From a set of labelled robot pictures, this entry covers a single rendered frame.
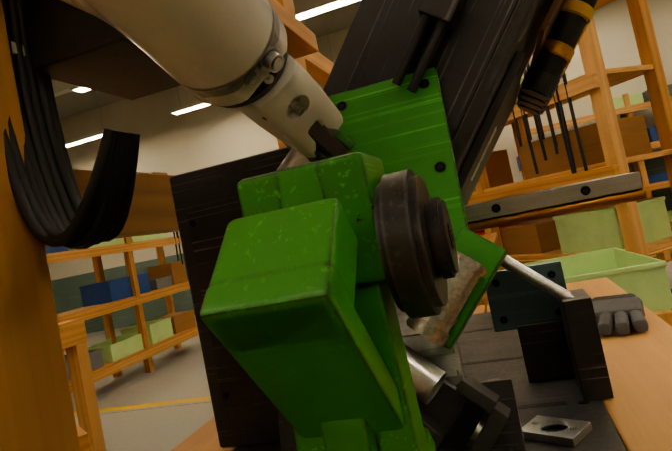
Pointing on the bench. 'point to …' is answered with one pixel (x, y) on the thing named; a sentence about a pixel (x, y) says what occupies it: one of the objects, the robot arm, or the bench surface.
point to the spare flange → (534, 430)
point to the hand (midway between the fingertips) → (310, 142)
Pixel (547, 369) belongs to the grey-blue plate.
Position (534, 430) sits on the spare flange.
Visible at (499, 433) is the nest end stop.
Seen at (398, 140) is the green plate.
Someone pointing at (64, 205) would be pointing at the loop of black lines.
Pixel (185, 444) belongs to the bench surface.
